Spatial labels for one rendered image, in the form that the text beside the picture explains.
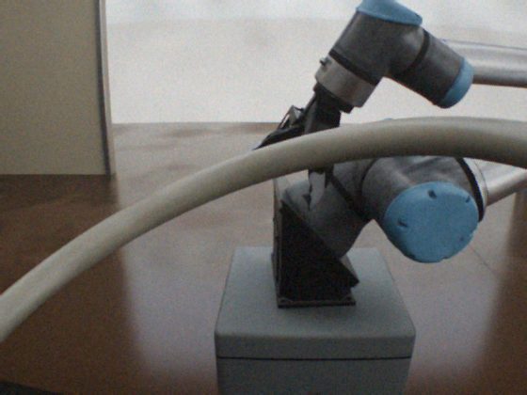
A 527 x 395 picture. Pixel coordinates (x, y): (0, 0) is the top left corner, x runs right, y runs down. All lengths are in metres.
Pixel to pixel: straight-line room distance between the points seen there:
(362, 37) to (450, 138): 0.35
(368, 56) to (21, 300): 0.52
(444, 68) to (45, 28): 4.97
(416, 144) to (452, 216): 0.42
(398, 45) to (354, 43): 0.06
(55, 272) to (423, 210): 0.53
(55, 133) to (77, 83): 0.65
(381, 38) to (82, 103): 4.73
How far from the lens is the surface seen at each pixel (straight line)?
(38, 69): 5.45
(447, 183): 0.73
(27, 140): 5.65
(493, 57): 0.93
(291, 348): 0.88
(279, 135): 0.69
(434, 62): 0.69
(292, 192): 0.91
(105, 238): 0.41
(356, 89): 0.66
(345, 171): 0.89
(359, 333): 0.88
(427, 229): 0.74
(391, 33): 0.65
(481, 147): 0.31
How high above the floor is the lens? 1.36
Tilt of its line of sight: 18 degrees down
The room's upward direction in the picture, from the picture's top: straight up
